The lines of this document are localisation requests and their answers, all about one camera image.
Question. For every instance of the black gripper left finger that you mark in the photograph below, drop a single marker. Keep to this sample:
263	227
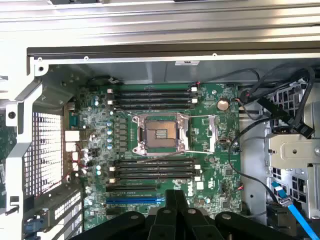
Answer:
162	225

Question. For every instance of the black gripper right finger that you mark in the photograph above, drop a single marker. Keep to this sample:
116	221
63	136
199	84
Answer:
192	225

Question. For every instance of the blue expansion slot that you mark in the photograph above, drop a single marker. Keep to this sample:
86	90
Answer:
135	200

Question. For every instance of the long black expansion slot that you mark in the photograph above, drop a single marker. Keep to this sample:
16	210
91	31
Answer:
130	188

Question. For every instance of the short black expansion slot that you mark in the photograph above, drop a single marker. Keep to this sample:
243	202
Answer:
113	212

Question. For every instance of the green motherboard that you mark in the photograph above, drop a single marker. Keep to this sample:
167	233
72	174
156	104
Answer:
217	175

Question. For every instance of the thin metal locking lever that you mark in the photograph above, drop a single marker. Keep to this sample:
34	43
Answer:
197	151
200	116

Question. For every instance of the silver CPU socket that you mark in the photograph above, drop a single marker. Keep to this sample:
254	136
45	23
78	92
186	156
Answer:
160	133

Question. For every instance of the round coin battery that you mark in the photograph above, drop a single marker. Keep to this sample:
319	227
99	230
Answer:
222	104

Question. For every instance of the metal rear port block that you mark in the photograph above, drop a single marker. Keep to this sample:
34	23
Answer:
72	136

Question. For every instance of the grey metal disk bay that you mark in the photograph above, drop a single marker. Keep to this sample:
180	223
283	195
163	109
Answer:
295	150

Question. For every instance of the blue slot retention clip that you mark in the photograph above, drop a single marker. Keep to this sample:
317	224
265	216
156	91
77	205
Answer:
31	226

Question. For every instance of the grey open PC case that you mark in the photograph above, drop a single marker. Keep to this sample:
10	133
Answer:
150	72

